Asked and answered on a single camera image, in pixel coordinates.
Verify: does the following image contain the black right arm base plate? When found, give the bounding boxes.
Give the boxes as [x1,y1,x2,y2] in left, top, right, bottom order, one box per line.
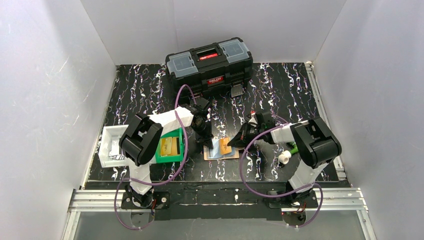
[263,190,319,213]

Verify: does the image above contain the printed card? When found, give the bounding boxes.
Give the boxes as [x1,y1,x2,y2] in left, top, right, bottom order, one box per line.
[108,140,125,161]

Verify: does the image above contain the orange credit card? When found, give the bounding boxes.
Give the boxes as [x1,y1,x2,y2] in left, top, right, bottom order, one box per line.
[218,137,233,155]

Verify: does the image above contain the white plastic bin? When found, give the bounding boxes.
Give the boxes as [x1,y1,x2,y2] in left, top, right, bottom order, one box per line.
[98,125,128,168]

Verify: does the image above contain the yellow cards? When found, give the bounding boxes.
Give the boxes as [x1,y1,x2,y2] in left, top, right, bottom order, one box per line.
[160,136,181,157]

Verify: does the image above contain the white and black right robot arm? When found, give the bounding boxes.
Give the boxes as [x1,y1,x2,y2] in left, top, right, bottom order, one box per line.
[227,111,342,202]

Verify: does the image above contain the green plastic bin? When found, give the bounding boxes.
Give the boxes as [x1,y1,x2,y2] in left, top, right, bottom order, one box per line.
[155,128,185,164]

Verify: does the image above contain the aluminium front rail frame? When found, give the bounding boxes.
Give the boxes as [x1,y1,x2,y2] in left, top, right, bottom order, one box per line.
[62,188,376,240]

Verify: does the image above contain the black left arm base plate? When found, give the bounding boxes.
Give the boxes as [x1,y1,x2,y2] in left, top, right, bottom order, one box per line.
[117,191,171,210]

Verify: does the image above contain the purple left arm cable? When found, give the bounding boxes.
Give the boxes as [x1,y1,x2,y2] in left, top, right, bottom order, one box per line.
[114,84,198,231]

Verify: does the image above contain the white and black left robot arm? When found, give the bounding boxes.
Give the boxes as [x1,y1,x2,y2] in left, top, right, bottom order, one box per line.
[119,97,213,209]

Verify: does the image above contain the black plastic toolbox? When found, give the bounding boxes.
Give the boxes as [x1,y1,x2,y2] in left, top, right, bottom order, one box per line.
[165,37,253,102]

